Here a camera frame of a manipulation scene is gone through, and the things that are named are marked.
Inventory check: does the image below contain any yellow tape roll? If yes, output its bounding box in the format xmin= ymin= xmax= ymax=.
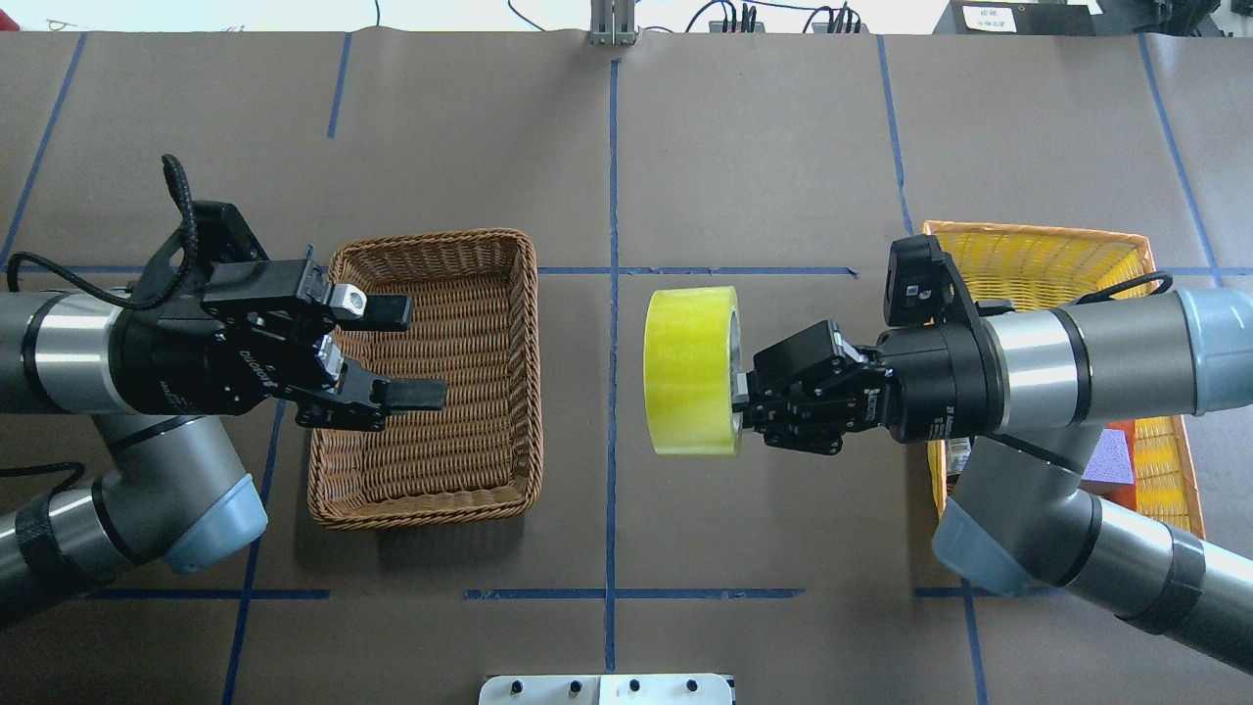
xmin=642 ymin=286 xmax=741 ymax=458

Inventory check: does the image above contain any yellow plastic basket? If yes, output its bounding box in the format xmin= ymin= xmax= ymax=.
xmin=921 ymin=220 xmax=1205 ymax=538

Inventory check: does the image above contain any brown wicker basket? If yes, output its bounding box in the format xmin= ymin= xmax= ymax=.
xmin=307 ymin=228 xmax=544 ymax=530

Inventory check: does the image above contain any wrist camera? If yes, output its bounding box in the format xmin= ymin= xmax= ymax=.
xmin=132 ymin=200 xmax=269 ymax=299
xmin=883 ymin=235 xmax=977 ymax=327

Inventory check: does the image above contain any white pedestal column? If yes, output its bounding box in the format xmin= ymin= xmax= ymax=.
xmin=477 ymin=672 xmax=737 ymax=704

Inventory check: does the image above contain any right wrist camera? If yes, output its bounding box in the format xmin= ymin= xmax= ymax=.
xmin=883 ymin=235 xmax=977 ymax=327

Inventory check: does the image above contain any aluminium frame post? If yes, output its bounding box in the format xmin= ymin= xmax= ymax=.
xmin=589 ymin=0 xmax=639 ymax=46

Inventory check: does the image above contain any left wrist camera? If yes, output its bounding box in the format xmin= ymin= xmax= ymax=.
xmin=132 ymin=200 xmax=269 ymax=299

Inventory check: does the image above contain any black power box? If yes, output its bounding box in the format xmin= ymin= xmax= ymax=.
xmin=932 ymin=1 xmax=1096 ymax=36

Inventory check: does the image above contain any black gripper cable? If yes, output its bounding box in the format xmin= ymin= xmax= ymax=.
xmin=5 ymin=154 xmax=202 ymax=312

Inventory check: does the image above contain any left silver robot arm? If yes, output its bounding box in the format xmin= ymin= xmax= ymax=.
xmin=3 ymin=259 xmax=447 ymax=629

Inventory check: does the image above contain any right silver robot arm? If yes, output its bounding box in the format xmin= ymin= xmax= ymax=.
xmin=733 ymin=287 xmax=1250 ymax=671

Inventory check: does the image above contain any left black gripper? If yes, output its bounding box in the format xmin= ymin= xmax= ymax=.
xmin=117 ymin=258 xmax=449 ymax=432

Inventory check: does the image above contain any purple foam cube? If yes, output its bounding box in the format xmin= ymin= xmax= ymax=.
xmin=1080 ymin=427 xmax=1136 ymax=493

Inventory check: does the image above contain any small blue can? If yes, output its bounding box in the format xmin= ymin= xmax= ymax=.
xmin=945 ymin=437 xmax=974 ymax=477

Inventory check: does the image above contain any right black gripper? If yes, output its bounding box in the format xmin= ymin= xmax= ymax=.
xmin=739 ymin=318 xmax=1005 ymax=456

